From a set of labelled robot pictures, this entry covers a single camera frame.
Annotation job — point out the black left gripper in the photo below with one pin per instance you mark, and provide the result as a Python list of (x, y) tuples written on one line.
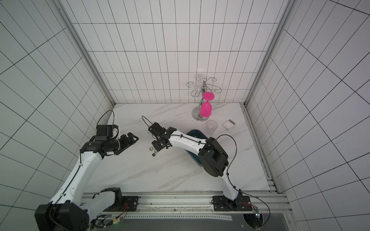
[(124, 138)]

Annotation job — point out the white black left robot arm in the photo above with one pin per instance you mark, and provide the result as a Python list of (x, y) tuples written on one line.
[(65, 212)]

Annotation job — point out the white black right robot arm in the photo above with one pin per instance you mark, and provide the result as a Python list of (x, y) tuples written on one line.
[(214, 160)]

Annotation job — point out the small white box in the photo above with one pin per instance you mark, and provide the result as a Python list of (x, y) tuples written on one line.
[(229, 124)]

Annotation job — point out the chrome glass hanger stand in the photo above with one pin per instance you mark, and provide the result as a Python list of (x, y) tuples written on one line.
[(205, 89)]

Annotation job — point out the clear plastic cup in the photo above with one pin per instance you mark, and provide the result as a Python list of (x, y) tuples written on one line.
[(211, 127)]

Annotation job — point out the pink plastic wine glass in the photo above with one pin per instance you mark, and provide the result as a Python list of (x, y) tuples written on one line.
[(206, 107)]

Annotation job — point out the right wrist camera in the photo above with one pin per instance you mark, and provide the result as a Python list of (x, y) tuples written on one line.
[(157, 128)]

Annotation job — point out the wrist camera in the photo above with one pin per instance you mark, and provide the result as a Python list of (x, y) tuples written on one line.
[(157, 128), (106, 132)]

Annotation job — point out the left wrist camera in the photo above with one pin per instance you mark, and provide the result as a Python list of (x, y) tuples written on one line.
[(106, 132)]

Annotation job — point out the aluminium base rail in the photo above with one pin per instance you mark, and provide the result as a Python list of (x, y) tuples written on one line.
[(197, 205)]

